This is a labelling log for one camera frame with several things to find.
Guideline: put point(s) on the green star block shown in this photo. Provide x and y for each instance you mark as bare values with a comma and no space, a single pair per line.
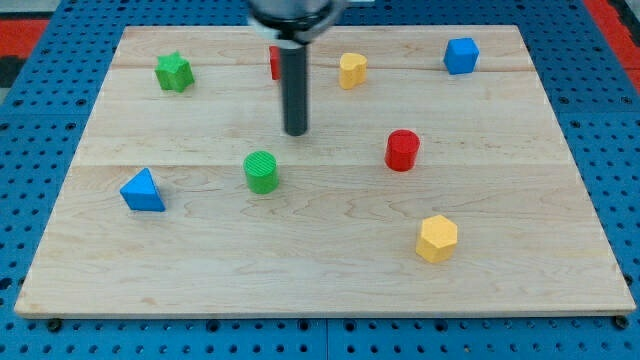
173,72

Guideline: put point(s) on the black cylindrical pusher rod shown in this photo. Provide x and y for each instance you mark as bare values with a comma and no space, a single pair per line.
294,90

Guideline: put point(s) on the green cylinder block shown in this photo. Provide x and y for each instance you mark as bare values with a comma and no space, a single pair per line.
260,168

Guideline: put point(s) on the blue triangle block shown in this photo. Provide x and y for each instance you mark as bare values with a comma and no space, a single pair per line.
140,193

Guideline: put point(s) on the blue cube block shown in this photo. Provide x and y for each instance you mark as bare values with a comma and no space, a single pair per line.
461,56

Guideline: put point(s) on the yellow heart block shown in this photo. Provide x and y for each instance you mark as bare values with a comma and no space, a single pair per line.
352,70

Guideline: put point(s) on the red cylinder block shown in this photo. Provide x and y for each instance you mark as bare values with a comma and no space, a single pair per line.
401,150

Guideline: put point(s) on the red block behind rod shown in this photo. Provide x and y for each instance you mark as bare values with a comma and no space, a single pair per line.
274,60

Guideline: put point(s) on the yellow hexagon block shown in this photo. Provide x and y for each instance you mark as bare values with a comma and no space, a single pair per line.
437,239

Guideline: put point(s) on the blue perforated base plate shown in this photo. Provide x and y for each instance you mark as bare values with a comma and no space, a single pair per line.
587,60

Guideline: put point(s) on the wooden board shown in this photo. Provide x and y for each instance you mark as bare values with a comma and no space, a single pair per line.
337,237

